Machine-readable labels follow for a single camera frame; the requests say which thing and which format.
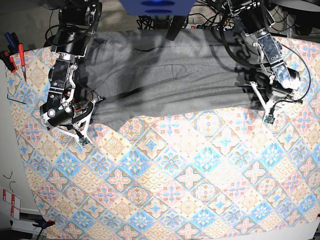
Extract black bottom clamp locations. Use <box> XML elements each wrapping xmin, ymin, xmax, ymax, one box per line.
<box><xmin>11</xmin><ymin>216</ymin><xmax>56</xmax><ymax>237</ymax></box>

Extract red handled screwdriver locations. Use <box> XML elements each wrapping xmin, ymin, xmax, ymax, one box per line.
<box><xmin>18</xmin><ymin>43</ymin><xmax>27</xmax><ymax>81</ymax></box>

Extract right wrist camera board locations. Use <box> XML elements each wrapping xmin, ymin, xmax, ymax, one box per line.
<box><xmin>79</xmin><ymin>136</ymin><xmax>90</xmax><ymax>146</ymax></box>

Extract black centre bracket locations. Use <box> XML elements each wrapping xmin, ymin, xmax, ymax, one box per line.
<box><xmin>165</xmin><ymin>15</ymin><xmax>186</xmax><ymax>41</ymax></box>

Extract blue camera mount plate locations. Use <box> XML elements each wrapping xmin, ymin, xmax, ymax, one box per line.
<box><xmin>120</xmin><ymin>0</ymin><xmax>196</xmax><ymax>16</ymax></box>

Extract black red clamp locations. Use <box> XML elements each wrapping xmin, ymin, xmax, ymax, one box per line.
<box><xmin>0</xmin><ymin>50</ymin><xmax>17</xmax><ymax>73</ymax></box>

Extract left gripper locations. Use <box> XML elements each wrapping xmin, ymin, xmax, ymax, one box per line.
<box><xmin>244</xmin><ymin>80</ymin><xmax>303</xmax><ymax>119</ymax></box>

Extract blue handled pliers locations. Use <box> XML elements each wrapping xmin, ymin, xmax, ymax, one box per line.
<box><xmin>4</xmin><ymin>32</ymin><xmax>19</xmax><ymax>53</ymax></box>

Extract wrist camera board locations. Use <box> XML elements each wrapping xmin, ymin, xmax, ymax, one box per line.
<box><xmin>264</xmin><ymin>114</ymin><xmax>275</xmax><ymax>125</ymax></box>
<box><xmin>79</xmin><ymin>136</ymin><xmax>90</xmax><ymax>146</ymax></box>

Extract black allen key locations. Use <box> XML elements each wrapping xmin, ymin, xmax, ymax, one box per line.
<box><xmin>6</xmin><ymin>94</ymin><xmax>26</xmax><ymax>105</ymax></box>

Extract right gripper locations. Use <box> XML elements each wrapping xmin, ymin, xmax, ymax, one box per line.
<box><xmin>46</xmin><ymin>96</ymin><xmax>105</xmax><ymax>140</ymax></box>

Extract red white label tag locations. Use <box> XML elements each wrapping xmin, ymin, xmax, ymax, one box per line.
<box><xmin>0</xmin><ymin>188</ymin><xmax>22</xmax><ymax>220</ymax></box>

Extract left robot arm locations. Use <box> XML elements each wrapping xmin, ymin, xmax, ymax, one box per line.
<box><xmin>217</xmin><ymin>0</ymin><xmax>304</xmax><ymax>124</ymax></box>

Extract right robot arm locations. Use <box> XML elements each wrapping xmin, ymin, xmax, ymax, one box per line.
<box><xmin>39</xmin><ymin>0</ymin><xmax>102</xmax><ymax>146</ymax></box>

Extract patterned tablecloth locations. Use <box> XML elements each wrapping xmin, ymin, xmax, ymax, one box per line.
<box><xmin>5</xmin><ymin>38</ymin><xmax>320</xmax><ymax>240</ymax></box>

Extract grey T-shirt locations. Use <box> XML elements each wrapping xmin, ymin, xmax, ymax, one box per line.
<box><xmin>79</xmin><ymin>29</ymin><xmax>262</xmax><ymax>131</ymax></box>

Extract white power strip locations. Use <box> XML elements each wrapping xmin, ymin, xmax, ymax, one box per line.
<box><xmin>185</xmin><ymin>23</ymin><xmax>197</xmax><ymax>29</ymax></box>

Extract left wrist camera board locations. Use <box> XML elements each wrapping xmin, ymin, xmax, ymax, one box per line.
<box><xmin>264</xmin><ymin>114</ymin><xmax>275</xmax><ymax>125</ymax></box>

